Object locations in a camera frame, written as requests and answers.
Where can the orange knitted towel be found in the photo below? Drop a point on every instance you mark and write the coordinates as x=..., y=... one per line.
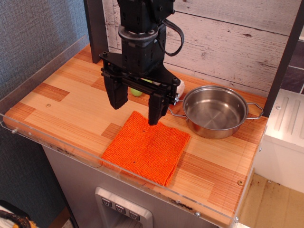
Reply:
x=151, y=152

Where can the yellow and black object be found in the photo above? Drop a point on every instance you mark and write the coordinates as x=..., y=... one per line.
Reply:
x=16, y=220

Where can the white and red toy sushi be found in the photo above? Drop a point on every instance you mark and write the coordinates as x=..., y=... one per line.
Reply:
x=181, y=88

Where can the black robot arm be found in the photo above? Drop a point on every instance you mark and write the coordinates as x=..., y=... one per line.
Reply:
x=143, y=15

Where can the clear acrylic table guard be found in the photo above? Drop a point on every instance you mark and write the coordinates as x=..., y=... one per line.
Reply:
x=69, y=112

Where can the dark vertical post left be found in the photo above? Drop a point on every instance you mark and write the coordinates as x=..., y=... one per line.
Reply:
x=96, y=26

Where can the white toy cabinet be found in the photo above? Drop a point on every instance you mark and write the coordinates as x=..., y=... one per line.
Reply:
x=281, y=152

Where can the silver dispenser button panel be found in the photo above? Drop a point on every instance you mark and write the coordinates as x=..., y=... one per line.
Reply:
x=118, y=212

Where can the dark vertical post right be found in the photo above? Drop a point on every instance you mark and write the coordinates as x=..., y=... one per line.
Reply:
x=285, y=60

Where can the green handled grey spatula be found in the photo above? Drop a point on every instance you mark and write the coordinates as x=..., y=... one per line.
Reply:
x=138, y=93

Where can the grey toy fridge cabinet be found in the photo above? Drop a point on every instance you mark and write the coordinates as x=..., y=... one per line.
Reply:
x=78, y=182

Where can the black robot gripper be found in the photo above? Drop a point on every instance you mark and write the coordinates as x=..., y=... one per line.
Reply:
x=141, y=58

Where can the dark vertical post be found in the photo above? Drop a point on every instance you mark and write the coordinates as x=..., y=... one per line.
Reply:
x=285, y=60
x=96, y=26

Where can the stainless steel pot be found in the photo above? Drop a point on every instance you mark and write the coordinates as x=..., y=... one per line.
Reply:
x=215, y=112

